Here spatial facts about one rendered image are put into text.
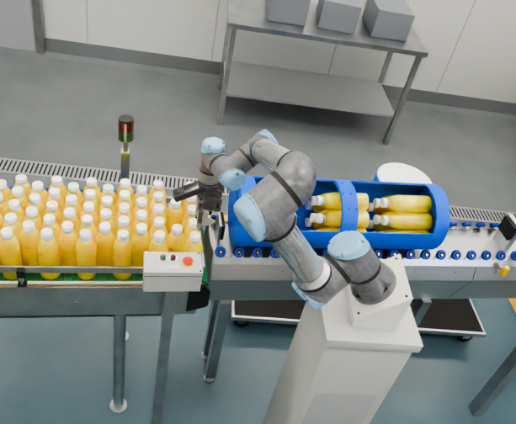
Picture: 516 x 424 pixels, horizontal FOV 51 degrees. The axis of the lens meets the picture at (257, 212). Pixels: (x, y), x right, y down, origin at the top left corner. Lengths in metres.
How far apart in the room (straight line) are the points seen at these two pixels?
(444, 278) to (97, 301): 1.49
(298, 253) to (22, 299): 1.12
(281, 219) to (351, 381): 0.83
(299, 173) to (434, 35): 4.45
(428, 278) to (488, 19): 3.68
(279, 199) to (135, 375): 1.81
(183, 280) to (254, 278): 0.43
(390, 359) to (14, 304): 1.35
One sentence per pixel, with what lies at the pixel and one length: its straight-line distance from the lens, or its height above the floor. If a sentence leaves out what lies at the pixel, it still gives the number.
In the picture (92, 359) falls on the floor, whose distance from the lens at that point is 3.01.
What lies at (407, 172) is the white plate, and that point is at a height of 1.04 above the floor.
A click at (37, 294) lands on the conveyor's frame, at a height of 0.86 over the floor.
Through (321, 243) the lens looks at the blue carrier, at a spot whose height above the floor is 1.05.
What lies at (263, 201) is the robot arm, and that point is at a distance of 1.32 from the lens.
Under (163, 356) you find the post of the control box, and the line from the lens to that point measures 2.33.
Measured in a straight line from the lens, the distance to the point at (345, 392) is 2.05.
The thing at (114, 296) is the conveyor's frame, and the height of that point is 0.84.
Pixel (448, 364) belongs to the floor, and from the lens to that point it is 3.46.
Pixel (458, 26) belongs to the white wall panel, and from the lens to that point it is 5.74.
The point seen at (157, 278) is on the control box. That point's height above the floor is 1.07.
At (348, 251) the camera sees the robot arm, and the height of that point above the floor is 1.42.
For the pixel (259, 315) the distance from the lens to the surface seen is 3.05.
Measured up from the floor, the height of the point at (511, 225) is 1.07.
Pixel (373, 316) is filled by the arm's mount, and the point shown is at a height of 1.21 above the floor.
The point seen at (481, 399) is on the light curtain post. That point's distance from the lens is 3.24.
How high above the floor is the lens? 2.49
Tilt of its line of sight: 40 degrees down
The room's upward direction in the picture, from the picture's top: 13 degrees clockwise
